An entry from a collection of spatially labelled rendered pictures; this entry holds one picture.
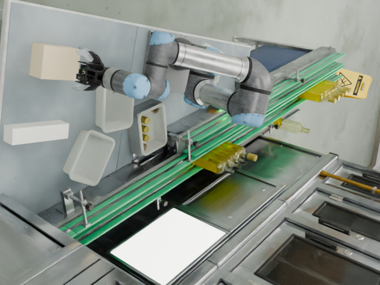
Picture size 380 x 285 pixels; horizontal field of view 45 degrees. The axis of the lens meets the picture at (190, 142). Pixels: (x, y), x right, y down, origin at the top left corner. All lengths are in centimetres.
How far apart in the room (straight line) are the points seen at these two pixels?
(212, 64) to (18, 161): 83
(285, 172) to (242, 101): 98
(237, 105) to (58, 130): 70
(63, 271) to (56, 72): 73
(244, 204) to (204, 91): 62
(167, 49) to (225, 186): 105
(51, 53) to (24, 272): 76
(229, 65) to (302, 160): 122
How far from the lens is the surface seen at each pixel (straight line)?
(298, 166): 264
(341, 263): 205
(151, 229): 210
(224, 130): 252
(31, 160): 190
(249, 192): 233
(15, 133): 176
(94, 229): 201
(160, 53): 150
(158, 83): 151
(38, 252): 156
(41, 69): 174
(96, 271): 142
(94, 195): 205
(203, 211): 220
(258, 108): 166
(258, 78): 165
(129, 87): 142
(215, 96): 185
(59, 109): 191
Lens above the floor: 226
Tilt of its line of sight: 36 degrees down
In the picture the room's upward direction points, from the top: 110 degrees clockwise
